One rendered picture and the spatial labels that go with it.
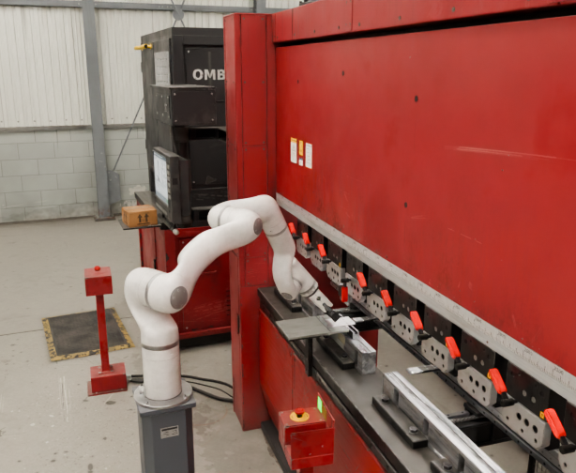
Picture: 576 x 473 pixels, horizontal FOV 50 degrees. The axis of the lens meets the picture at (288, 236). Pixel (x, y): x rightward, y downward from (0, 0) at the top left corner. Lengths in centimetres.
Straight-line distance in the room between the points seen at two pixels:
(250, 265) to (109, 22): 616
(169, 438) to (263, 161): 164
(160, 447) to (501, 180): 133
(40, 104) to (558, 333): 812
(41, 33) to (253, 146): 608
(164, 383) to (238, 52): 176
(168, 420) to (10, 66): 734
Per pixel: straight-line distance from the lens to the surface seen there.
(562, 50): 145
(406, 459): 207
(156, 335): 200
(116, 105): 908
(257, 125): 324
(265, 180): 329
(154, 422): 210
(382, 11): 212
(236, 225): 208
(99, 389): 432
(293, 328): 260
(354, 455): 241
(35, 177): 913
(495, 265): 164
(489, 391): 174
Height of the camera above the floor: 204
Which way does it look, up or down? 15 degrees down
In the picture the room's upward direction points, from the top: straight up
